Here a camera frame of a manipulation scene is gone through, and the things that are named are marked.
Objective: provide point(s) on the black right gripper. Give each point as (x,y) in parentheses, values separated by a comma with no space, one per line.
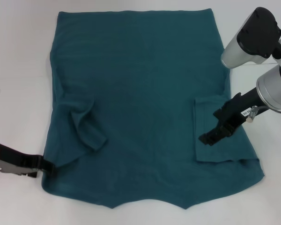
(234,112)

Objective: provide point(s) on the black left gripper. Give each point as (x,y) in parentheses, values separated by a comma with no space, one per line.
(14,154)

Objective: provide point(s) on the teal blue t-shirt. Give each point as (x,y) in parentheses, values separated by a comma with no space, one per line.
(142,82)

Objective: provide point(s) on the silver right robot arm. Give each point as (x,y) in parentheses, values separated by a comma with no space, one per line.
(271,86)

